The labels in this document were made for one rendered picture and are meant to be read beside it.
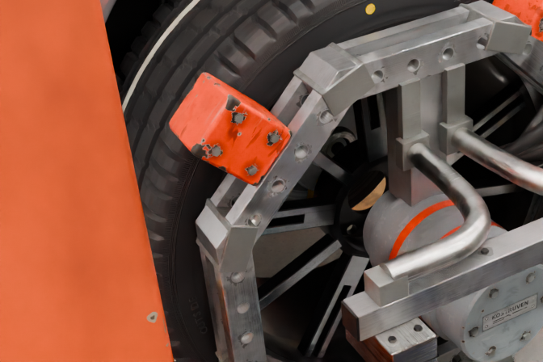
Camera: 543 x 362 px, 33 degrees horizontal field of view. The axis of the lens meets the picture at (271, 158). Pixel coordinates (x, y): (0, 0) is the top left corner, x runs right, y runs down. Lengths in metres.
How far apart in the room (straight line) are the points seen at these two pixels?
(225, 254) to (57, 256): 0.46
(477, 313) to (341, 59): 0.30
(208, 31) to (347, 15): 0.16
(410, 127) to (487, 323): 0.23
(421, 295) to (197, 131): 0.27
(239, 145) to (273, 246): 1.66
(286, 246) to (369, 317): 1.73
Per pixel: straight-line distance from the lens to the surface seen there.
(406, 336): 0.87
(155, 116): 1.06
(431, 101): 1.03
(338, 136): 1.32
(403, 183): 1.09
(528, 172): 0.98
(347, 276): 1.23
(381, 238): 1.10
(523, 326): 1.07
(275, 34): 1.00
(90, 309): 0.56
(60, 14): 0.48
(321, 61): 0.97
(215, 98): 0.92
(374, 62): 0.96
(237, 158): 0.93
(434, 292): 0.88
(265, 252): 2.56
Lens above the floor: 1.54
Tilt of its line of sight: 31 degrees down
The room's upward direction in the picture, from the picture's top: 7 degrees counter-clockwise
